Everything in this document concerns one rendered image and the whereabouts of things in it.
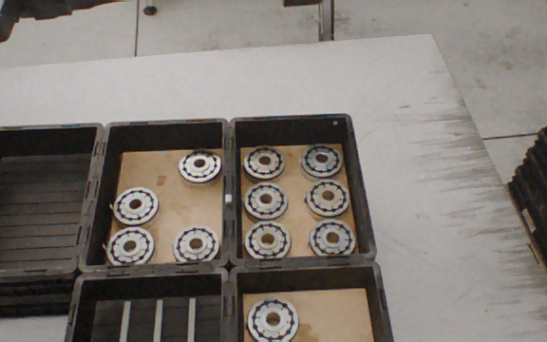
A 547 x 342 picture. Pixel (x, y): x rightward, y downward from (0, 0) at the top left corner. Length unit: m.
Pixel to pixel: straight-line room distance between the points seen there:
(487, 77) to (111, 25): 2.07
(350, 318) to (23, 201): 0.81
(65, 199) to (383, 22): 2.24
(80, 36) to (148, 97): 1.52
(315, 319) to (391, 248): 0.34
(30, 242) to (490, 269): 1.09
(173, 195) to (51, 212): 0.29
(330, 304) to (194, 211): 0.38
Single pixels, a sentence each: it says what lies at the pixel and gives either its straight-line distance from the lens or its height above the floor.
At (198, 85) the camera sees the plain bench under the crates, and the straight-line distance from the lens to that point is 1.70.
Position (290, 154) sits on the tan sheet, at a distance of 1.33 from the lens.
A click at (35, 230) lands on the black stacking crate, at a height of 0.83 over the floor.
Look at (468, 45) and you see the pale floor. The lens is 3.11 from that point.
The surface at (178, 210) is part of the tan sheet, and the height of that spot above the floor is 0.83.
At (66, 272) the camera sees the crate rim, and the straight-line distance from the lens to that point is 1.12.
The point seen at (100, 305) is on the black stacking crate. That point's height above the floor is 0.83.
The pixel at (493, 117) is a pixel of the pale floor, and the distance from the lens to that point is 2.76.
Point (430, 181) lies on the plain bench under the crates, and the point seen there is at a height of 0.70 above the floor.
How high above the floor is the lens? 1.87
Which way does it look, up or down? 53 degrees down
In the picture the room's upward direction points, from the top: straight up
